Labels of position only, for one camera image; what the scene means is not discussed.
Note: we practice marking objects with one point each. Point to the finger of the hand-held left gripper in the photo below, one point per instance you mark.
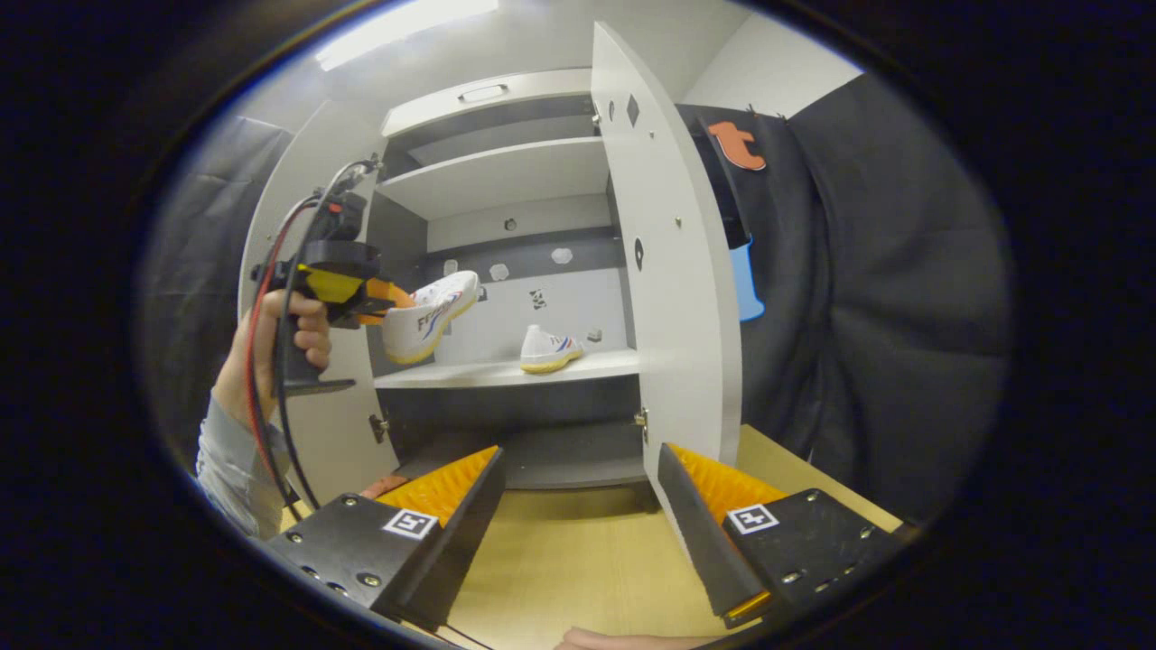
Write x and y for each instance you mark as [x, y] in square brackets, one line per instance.
[384, 298]

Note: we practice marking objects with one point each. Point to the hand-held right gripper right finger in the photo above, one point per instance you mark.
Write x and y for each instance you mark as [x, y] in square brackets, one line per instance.
[691, 533]

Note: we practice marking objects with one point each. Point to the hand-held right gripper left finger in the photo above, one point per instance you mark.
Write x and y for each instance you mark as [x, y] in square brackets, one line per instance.
[465, 537]

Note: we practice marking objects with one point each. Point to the white striped shoe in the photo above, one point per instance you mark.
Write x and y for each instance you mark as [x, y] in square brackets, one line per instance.
[549, 352]
[424, 329]

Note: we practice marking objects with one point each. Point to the white cabinet drawer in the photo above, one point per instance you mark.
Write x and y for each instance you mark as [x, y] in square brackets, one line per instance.
[542, 95]

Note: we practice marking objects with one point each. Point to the green pink watermelon toy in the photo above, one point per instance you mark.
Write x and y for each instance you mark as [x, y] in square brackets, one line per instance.
[384, 487]

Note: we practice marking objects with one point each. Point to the black backdrop cloth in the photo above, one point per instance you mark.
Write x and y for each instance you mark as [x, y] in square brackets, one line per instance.
[885, 316]

